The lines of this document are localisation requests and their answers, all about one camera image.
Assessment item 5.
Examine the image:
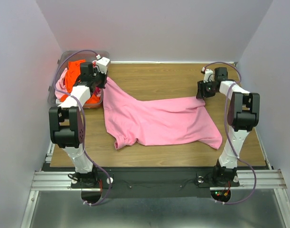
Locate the light pink t shirt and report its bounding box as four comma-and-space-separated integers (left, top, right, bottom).
55, 68, 67, 101

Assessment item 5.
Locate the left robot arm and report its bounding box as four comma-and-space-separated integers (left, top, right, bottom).
48, 60, 110, 188

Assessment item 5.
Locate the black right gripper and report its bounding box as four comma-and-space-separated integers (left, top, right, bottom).
195, 79, 217, 99

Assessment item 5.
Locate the aluminium frame rail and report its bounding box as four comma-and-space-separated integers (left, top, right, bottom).
31, 170, 287, 191

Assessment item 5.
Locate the clear plastic bin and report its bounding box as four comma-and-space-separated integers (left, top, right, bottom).
47, 49, 109, 106

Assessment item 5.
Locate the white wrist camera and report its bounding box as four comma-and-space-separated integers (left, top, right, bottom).
95, 57, 111, 74
201, 67, 214, 83

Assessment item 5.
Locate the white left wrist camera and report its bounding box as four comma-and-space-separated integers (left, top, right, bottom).
95, 57, 111, 74

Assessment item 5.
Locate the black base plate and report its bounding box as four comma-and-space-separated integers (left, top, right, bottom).
41, 167, 240, 199

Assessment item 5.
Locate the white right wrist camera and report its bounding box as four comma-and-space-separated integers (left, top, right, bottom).
201, 67, 214, 83

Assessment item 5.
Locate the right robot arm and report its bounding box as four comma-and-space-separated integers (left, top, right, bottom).
196, 67, 260, 185

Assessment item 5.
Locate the magenta t shirt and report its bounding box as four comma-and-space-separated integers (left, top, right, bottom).
94, 87, 101, 96

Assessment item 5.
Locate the orange t shirt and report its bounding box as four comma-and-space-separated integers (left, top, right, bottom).
65, 59, 100, 104

